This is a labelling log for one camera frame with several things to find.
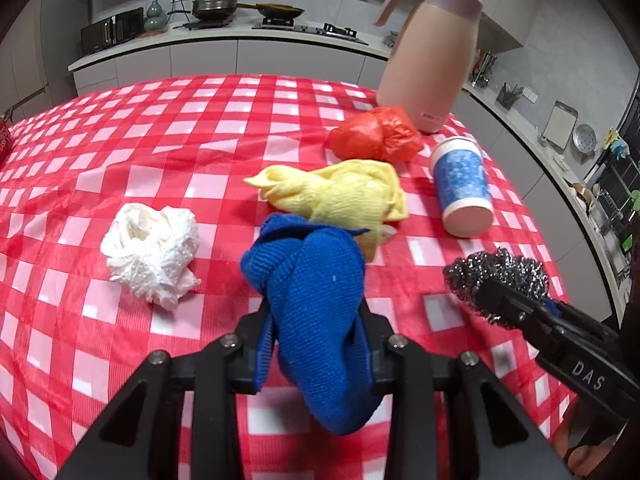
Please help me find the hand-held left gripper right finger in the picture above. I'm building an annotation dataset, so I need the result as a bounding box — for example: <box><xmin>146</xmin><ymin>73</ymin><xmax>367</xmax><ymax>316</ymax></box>
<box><xmin>357</xmin><ymin>300</ymin><xmax>573</xmax><ymax>480</ymax></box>

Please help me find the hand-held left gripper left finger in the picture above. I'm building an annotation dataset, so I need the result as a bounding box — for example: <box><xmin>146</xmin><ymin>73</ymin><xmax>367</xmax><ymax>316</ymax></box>
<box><xmin>57</xmin><ymin>302</ymin><xmax>276</xmax><ymax>480</ymax></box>

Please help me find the steel wool scrubber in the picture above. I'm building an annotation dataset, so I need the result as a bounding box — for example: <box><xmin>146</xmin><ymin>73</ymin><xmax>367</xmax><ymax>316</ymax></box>
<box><xmin>442</xmin><ymin>248</ymin><xmax>551</xmax><ymax>331</ymax></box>

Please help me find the blue cloth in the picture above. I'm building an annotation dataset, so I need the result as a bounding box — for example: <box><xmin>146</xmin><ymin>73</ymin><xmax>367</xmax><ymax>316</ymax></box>
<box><xmin>240</xmin><ymin>212</ymin><xmax>376</xmax><ymax>437</ymax></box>

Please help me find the person's right hand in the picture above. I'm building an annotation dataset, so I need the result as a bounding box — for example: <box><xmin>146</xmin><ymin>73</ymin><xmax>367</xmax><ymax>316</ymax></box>
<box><xmin>564</xmin><ymin>437</ymin><xmax>631</xmax><ymax>480</ymax></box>

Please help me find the blue and white paper cup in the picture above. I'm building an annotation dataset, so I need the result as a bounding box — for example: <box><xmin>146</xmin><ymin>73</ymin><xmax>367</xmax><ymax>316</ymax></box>
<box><xmin>429</xmin><ymin>135</ymin><xmax>494</xmax><ymax>238</ymax></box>

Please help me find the yellow cloth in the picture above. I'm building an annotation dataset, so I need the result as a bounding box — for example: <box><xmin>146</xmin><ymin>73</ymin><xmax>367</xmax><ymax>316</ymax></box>
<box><xmin>243</xmin><ymin>159</ymin><xmax>409</xmax><ymax>263</ymax></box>

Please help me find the crumpled white tissue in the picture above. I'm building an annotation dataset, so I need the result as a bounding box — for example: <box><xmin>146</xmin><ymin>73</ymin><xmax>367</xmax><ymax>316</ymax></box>
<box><xmin>100</xmin><ymin>203</ymin><xmax>202</xmax><ymax>311</ymax></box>

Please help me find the metal colander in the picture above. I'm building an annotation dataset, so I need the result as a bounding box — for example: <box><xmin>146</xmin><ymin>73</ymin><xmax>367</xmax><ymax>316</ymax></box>
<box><xmin>572</xmin><ymin>124</ymin><xmax>598</xmax><ymax>153</ymax></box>

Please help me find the white cutting board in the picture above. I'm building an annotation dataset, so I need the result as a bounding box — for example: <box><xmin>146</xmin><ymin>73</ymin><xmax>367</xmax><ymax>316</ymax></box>
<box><xmin>542</xmin><ymin>101</ymin><xmax>578</xmax><ymax>150</ymax></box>

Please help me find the red plastic bag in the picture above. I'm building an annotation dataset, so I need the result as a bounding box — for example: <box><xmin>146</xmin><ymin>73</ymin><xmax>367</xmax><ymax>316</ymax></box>
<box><xmin>327</xmin><ymin>106</ymin><xmax>425</xmax><ymax>163</ymax></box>

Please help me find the black window grille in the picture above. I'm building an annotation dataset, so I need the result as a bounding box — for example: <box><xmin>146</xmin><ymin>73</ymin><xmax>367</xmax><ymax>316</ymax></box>
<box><xmin>582</xmin><ymin>60</ymin><xmax>640</xmax><ymax>281</ymax></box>

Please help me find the chopstick holder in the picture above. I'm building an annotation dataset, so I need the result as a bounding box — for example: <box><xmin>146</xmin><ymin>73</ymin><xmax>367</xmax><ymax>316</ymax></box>
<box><xmin>497</xmin><ymin>82</ymin><xmax>524</xmax><ymax>110</ymax></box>

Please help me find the utensil rack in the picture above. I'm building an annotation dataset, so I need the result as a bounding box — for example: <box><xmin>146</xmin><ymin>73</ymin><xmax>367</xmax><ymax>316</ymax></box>
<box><xmin>470</xmin><ymin>49</ymin><xmax>498</xmax><ymax>88</ymax></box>

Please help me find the pink thermos jug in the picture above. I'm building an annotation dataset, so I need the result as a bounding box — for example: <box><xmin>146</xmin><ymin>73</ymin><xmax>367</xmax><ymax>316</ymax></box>
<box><xmin>375</xmin><ymin>0</ymin><xmax>484</xmax><ymax>135</ymax></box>

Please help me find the red checkered tablecloth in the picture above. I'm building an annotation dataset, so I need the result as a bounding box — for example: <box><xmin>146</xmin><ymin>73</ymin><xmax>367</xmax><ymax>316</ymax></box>
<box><xmin>0</xmin><ymin>74</ymin><xmax>581</xmax><ymax>480</ymax></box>

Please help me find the black gas stove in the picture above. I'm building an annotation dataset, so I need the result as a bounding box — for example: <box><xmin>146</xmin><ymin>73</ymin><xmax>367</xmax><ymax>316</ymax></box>
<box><xmin>251</xmin><ymin>19</ymin><xmax>368</xmax><ymax>46</ymax></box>

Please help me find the grey kitchen counter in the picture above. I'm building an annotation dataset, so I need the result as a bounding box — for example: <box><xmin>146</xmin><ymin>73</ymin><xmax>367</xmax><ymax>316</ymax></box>
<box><xmin>67</xmin><ymin>22</ymin><xmax>640</xmax><ymax>321</ymax></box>

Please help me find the frying pan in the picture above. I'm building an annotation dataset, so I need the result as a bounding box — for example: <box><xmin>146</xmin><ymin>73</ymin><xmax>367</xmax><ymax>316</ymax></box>
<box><xmin>237</xmin><ymin>2</ymin><xmax>306</xmax><ymax>18</ymax></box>

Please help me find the black induction cooker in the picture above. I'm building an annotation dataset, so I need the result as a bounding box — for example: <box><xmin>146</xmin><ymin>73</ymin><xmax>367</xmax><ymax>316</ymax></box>
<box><xmin>182</xmin><ymin>16</ymin><xmax>236</xmax><ymax>31</ymax></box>

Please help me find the black wok with lid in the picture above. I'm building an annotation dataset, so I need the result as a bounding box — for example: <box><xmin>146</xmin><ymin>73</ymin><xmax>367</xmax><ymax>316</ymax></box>
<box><xmin>192</xmin><ymin>0</ymin><xmax>240</xmax><ymax>21</ymax></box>

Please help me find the teal ceramic vase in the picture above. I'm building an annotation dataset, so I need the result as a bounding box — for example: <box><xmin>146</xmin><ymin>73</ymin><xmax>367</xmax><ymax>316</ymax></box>
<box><xmin>145</xmin><ymin>0</ymin><xmax>167</xmax><ymax>33</ymax></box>

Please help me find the black microwave oven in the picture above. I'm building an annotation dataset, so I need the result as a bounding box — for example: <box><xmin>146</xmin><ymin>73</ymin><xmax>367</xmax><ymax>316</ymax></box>
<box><xmin>80</xmin><ymin>7</ymin><xmax>145</xmax><ymax>55</ymax></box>

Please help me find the grey tall cabinet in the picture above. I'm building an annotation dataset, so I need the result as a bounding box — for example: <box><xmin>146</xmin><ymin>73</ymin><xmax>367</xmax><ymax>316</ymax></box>
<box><xmin>10</xmin><ymin>0</ymin><xmax>83</xmax><ymax>121</ymax></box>

